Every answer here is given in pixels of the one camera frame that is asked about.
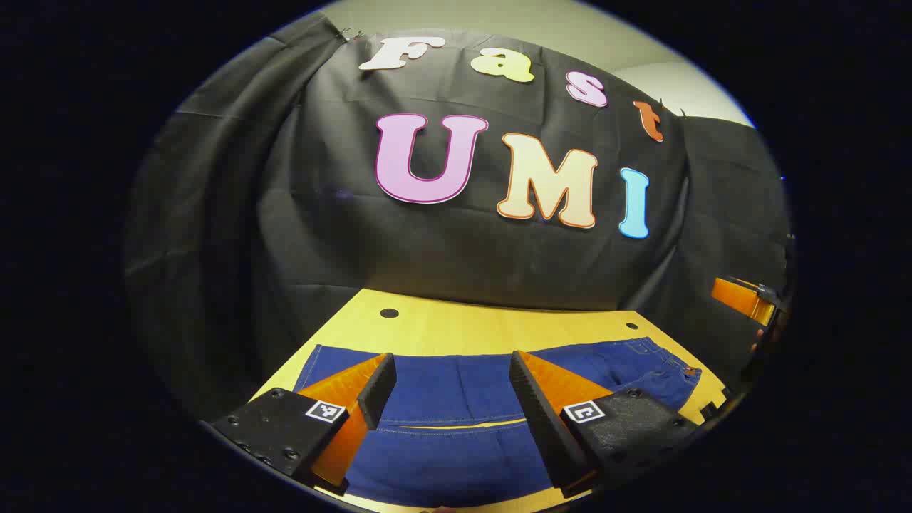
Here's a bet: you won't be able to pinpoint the blue denim jeans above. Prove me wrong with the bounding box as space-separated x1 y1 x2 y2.
291 336 703 508

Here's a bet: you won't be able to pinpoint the black backdrop cloth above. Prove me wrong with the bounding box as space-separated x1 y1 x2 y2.
123 11 793 421

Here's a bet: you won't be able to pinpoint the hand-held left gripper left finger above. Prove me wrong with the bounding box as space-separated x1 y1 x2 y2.
210 352 398 494

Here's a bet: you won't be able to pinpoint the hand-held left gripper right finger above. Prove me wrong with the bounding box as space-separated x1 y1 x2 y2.
509 349 703 498

